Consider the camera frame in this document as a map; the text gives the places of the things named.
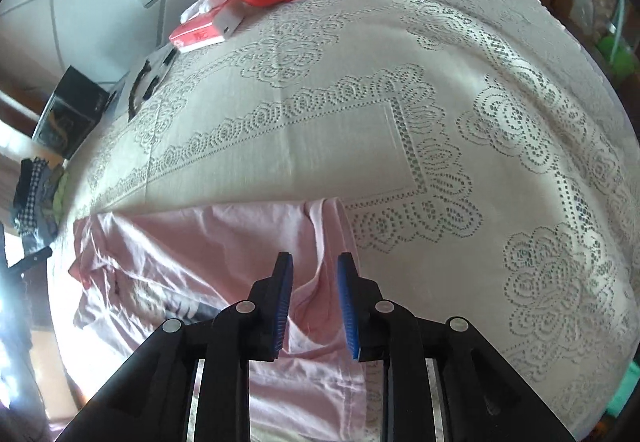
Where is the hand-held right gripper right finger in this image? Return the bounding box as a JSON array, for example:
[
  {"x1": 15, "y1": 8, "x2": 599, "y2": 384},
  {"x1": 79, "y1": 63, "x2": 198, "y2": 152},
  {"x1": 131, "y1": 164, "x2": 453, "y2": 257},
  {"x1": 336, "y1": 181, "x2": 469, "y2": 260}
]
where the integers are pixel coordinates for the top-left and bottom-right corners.
[{"x1": 336, "y1": 252, "x2": 571, "y2": 442}]

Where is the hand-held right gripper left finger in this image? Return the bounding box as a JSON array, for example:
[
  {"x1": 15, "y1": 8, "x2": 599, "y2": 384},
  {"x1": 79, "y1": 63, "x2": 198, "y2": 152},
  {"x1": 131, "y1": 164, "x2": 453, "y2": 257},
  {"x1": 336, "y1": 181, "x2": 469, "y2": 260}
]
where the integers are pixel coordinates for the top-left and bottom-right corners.
[{"x1": 55, "y1": 251, "x2": 294, "y2": 442}]

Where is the pink shirt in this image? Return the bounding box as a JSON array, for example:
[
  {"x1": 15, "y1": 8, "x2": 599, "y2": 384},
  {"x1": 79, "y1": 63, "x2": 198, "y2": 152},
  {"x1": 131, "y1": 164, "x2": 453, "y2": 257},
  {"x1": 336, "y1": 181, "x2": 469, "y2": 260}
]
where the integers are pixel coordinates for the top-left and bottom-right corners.
[{"x1": 67, "y1": 198, "x2": 386, "y2": 442}]

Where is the pile of folded clothes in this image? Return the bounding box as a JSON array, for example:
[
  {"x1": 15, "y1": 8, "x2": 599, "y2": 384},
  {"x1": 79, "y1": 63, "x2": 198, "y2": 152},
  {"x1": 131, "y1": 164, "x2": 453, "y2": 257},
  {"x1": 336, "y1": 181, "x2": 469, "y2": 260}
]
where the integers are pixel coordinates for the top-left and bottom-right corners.
[{"x1": 14, "y1": 158, "x2": 51, "y2": 223}]

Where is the light green cloth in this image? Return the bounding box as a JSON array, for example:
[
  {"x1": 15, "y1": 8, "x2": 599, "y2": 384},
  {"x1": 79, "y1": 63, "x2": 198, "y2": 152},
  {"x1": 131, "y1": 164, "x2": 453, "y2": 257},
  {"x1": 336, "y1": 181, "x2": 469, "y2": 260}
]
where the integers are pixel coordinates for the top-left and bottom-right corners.
[{"x1": 50, "y1": 171, "x2": 69, "y2": 219}]

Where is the cream lace tablecloth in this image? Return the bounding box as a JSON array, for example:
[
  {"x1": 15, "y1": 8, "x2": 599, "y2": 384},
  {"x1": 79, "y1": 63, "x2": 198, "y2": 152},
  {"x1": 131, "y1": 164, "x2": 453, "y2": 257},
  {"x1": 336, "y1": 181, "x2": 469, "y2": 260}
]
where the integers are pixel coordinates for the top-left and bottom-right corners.
[{"x1": 47, "y1": 0, "x2": 638, "y2": 442}]

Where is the blue denim garment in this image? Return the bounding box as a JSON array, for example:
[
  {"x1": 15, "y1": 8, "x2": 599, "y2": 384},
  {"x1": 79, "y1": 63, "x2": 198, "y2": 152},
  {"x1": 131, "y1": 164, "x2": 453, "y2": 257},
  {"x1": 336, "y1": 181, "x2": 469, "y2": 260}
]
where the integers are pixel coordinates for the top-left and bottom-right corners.
[{"x1": 15, "y1": 216, "x2": 58, "y2": 244}]

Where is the white paper sheet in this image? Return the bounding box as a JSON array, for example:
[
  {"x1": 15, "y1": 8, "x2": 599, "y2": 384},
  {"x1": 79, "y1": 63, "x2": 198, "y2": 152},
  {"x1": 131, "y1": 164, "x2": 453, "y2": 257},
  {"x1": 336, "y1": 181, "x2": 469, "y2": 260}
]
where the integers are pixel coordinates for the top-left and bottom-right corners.
[{"x1": 107, "y1": 45, "x2": 178, "y2": 123}]

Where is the pink tissue box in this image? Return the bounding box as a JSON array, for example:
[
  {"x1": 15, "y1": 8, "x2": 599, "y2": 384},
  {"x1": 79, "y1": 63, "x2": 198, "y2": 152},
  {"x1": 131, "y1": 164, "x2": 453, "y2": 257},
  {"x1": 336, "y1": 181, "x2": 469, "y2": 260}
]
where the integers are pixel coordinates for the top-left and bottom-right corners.
[{"x1": 169, "y1": 0, "x2": 246, "y2": 54}]

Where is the black gift box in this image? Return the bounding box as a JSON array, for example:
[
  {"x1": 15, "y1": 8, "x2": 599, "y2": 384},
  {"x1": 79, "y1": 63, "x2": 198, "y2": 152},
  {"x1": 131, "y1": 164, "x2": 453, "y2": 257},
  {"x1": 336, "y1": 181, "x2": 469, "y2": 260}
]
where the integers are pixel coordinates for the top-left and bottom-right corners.
[{"x1": 31, "y1": 66, "x2": 112, "y2": 159}]

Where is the teal object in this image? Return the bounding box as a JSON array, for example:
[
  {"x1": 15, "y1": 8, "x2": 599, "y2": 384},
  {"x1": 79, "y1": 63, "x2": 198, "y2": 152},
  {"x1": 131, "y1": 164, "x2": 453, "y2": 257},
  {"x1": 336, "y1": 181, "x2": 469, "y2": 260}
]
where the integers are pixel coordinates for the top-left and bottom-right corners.
[{"x1": 607, "y1": 362, "x2": 640, "y2": 415}]

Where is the green mop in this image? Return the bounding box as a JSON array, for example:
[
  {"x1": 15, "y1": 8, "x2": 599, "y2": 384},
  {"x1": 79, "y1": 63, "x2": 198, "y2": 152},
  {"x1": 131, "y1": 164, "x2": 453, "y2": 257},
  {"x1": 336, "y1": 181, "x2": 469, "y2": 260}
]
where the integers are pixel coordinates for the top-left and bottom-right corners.
[{"x1": 597, "y1": 0, "x2": 638, "y2": 88}]

